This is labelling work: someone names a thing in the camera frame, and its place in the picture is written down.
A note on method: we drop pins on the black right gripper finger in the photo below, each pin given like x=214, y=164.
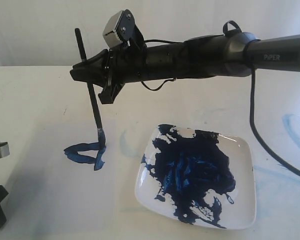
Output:
x=93, y=70

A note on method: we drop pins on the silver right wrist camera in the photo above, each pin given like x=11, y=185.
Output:
x=119, y=28

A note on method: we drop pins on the white square paint plate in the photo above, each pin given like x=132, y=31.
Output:
x=198, y=177

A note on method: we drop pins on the black paintbrush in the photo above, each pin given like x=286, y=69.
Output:
x=96, y=112

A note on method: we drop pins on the white sheet of paper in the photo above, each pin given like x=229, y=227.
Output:
x=53, y=195

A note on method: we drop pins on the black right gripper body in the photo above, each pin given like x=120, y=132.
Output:
x=121, y=66

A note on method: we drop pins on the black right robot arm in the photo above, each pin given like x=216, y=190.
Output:
x=197, y=58

